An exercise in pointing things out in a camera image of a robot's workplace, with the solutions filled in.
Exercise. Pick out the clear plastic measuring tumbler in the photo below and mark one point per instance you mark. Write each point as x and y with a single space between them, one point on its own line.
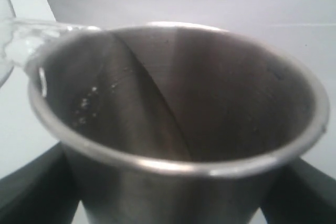
7 15

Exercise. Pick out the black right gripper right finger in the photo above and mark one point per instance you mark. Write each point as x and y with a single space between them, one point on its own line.
300 194

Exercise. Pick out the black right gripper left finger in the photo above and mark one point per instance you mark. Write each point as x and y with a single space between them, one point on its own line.
43 191

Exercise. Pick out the stainless steel cup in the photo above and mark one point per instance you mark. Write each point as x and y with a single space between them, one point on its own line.
174 122

